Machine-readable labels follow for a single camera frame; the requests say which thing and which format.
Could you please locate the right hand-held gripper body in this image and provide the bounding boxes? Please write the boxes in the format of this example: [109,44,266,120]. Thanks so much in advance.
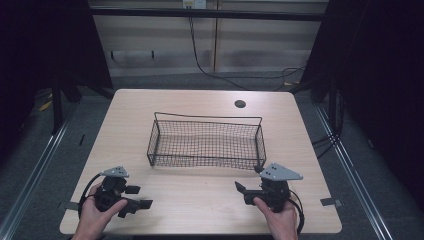
[258,162,304,214]

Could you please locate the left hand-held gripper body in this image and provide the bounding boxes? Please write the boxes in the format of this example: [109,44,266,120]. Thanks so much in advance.
[94,165,130,213]

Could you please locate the person's right hand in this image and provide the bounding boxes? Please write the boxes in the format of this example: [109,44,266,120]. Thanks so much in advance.
[252,196,300,240]

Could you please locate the person's left hand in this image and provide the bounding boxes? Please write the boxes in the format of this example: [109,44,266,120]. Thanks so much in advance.
[71,183,129,240]

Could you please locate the grey tape strip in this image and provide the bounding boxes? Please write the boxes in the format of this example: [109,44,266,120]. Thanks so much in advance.
[320,197,344,208]
[57,200,81,212]

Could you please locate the black metal stand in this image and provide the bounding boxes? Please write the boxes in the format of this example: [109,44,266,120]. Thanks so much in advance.
[50,74,65,136]

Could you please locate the dark curtain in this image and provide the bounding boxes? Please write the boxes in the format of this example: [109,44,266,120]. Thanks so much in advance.
[299,0,424,211]
[0,0,114,168]

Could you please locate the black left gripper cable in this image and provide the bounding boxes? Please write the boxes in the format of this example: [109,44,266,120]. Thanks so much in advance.
[77,172,103,219]

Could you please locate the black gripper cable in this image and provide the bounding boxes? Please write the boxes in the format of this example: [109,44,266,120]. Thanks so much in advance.
[77,172,103,219]
[287,189,306,236]

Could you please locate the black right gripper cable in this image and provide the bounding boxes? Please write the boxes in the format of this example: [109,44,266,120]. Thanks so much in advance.
[287,189,306,236]

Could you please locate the black wire mesh basket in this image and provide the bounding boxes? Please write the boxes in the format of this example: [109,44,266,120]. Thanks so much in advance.
[146,111,267,171]

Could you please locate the black floor cables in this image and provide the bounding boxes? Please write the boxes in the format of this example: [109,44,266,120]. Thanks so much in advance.
[311,89,346,160]

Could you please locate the metal floor rail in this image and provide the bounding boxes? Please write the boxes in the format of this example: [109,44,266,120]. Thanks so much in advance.
[314,103,396,240]
[0,111,76,240]

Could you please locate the black wall cable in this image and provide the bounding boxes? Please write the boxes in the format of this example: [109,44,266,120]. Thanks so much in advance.
[188,15,306,92]

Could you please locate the black horizontal frame bar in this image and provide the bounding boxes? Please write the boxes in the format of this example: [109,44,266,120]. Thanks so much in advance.
[89,7,326,22]

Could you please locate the white wall outlet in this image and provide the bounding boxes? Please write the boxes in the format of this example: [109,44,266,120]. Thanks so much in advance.
[182,0,208,10]

